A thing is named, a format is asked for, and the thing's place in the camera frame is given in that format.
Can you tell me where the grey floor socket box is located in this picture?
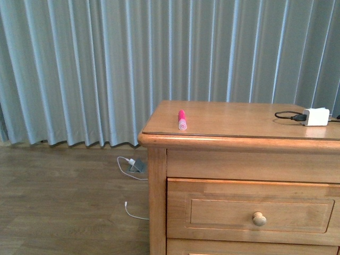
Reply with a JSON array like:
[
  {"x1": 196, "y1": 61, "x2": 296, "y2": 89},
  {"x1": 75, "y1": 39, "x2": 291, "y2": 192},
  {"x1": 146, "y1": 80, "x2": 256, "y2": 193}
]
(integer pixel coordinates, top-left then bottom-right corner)
[{"x1": 127, "y1": 159, "x2": 147, "y2": 173}]

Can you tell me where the round wooden drawer knob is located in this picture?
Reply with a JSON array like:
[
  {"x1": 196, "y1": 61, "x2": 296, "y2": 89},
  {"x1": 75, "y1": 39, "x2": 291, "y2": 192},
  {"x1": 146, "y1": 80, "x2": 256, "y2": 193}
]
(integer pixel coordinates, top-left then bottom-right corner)
[{"x1": 252, "y1": 211, "x2": 267, "y2": 227}]

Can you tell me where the white charging cable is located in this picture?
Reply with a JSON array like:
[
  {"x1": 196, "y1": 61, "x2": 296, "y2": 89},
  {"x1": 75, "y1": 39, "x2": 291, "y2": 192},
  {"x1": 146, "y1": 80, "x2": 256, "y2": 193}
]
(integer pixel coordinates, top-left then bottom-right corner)
[{"x1": 117, "y1": 156, "x2": 150, "y2": 221}]

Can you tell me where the wooden lower drawer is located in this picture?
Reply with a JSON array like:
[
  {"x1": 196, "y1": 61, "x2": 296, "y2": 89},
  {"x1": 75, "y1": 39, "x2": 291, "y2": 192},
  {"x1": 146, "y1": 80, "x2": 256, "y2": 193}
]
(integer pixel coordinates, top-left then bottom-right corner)
[{"x1": 167, "y1": 239, "x2": 339, "y2": 254}]

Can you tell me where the wooden top drawer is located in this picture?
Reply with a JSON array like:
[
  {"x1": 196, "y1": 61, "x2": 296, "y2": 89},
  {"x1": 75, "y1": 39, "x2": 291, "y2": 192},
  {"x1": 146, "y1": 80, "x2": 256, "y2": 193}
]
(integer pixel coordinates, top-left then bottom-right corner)
[{"x1": 167, "y1": 178, "x2": 339, "y2": 246}]

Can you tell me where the pink marker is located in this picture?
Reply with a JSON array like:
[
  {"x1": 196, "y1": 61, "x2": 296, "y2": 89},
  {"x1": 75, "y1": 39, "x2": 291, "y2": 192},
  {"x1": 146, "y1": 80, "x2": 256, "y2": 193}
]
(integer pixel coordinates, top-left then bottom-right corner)
[{"x1": 178, "y1": 109, "x2": 188, "y2": 130}]

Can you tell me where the wooden drawer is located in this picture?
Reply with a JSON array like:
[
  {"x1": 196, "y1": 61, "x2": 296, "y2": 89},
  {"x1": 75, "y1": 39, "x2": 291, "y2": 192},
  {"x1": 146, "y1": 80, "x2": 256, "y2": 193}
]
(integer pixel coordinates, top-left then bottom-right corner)
[
  {"x1": 167, "y1": 239, "x2": 339, "y2": 254},
  {"x1": 167, "y1": 178, "x2": 339, "y2": 246}
]

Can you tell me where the black usb cable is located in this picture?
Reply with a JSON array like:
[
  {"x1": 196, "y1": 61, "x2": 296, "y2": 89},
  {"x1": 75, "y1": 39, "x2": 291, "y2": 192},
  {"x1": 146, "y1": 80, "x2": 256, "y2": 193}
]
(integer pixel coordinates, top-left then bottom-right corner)
[{"x1": 274, "y1": 110, "x2": 308, "y2": 124}]

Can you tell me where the grey pleated curtain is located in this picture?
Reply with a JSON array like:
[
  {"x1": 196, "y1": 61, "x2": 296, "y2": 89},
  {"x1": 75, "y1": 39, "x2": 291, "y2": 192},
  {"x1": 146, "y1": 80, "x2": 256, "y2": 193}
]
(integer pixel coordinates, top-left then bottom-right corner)
[{"x1": 1, "y1": 1, "x2": 339, "y2": 146}]

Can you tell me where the wooden nightstand cabinet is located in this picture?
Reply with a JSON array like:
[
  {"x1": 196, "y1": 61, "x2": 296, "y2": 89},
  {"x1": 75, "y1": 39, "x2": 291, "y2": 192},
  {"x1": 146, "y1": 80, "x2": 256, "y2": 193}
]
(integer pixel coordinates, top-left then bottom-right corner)
[{"x1": 138, "y1": 101, "x2": 339, "y2": 254}]

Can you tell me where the white power adapter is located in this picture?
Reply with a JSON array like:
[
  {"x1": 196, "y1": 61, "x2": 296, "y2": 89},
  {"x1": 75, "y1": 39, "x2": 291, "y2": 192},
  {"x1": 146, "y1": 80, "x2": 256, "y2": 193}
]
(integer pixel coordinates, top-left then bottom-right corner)
[{"x1": 302, "y1": 107, "x2": 330, "y2": 126}]

